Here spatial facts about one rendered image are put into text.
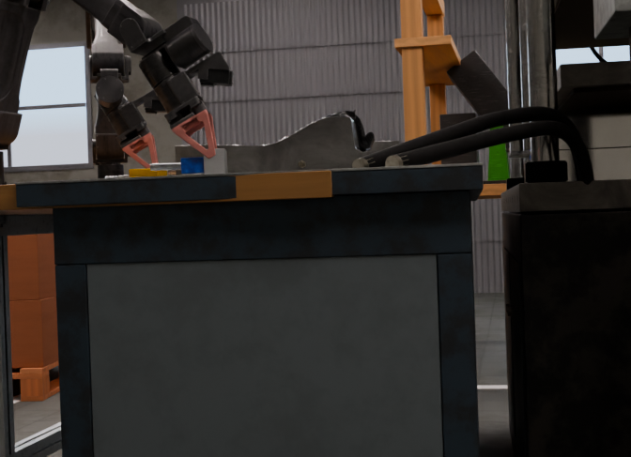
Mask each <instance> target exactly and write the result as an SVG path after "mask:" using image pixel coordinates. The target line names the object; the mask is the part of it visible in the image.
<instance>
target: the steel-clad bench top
mask: <svg viewBox="0 0 631 457"><path fill-rule="evenodd" d="M477 165H482V166H483V163H482V162H474V163H454V164H432V165H409V166H387V167H364V168H343V169H320V170H298V171H297V170H294V171H275V172H253V173H231V174H208V175H165V176H142V177H120V178H98V179H75V180H53V181H30V182H15V185H27V184H50V183H72V182H95V181H117V180H140V179H163V178H185V177H208V176H230V175H255V174H271V173H290V172H312V171H332V172H343V171H365V170H388V169H410V168H433V167H455V166H477Z"/></svg>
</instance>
